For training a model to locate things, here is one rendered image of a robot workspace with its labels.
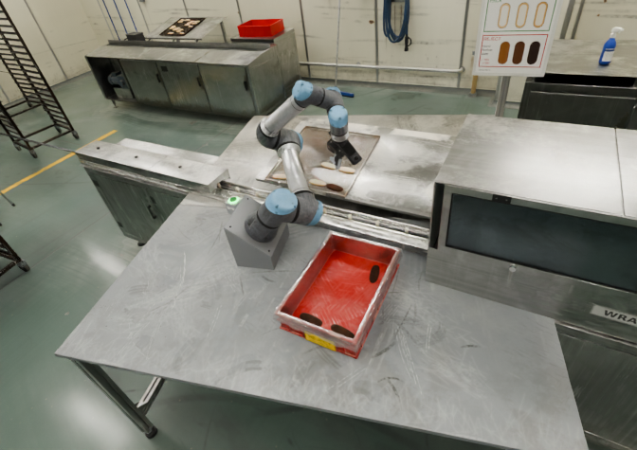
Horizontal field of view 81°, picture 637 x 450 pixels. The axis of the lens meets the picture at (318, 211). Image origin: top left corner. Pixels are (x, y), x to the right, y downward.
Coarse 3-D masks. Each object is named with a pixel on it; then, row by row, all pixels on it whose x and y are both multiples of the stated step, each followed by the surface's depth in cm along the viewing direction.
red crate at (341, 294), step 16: (336, 256) 167; (352, 256) 166; (320, 272) 160; (336, 272) 159; (352, 272) 158; (368, 272) 157; (384, 272) 156; (320, 288) 153; (336, 288) 152; (352, 288) 152; (368, 288) 151; (304, 304) 148; (320, 304) 147; (336, 304) 146; (352, 304) 145; (368, 304) 144; (336, 320) 140; (352, 320) 140; (304, 336) 136; (352, 352) 127
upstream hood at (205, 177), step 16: (96, 144) 268; (112, 144) 264; (96, 160) 255; (112, 160) 245; (128, 160) 242; (144, 160) 239; (160, 160) 237; (176, 160) 234; (160, 176) 227; (176, 176) 219; (192, 176) 217; (208, 176) 215; (224, 176) 218
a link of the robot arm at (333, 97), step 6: (330, 90) 153; (336, 90) 153; (330, 96) 149; (336, 96) 151; (324, 102) 149; (330, 102) 150; (336, 102) 150; (342, 102) 152; (324, 108) 152; (330, 108) 150
